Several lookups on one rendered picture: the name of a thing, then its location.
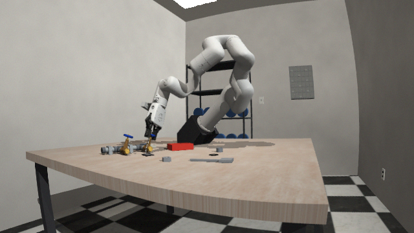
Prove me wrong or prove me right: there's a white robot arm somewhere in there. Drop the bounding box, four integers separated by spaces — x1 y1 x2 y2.
140 35 255 133

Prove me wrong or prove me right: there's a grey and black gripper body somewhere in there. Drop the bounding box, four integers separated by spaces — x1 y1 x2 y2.
147 102 166 128

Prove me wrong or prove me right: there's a grey pipe manifold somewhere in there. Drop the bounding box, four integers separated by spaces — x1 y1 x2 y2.
101 134 155 155

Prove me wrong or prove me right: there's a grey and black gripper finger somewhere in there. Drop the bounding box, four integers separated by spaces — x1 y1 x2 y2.
151 125 162 140
144 113 153 138

